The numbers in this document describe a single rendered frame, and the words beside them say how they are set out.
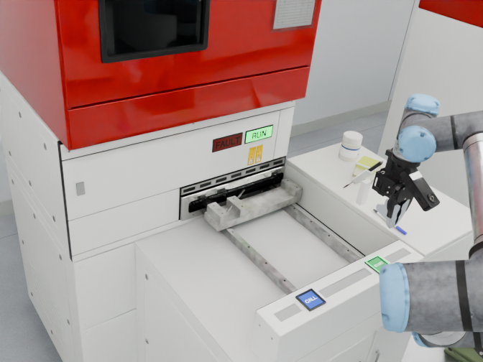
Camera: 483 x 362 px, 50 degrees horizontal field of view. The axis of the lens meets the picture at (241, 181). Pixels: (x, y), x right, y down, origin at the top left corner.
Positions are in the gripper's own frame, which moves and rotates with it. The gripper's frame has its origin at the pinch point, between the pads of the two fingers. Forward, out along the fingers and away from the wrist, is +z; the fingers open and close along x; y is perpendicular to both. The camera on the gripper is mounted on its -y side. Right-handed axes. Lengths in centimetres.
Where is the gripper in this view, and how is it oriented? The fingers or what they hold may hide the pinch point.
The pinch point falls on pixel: (393, 225)
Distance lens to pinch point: 142.0
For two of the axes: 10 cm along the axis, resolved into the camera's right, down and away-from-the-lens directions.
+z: -0.9, 8.4, 5.3
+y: -5.9, -4.8, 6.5
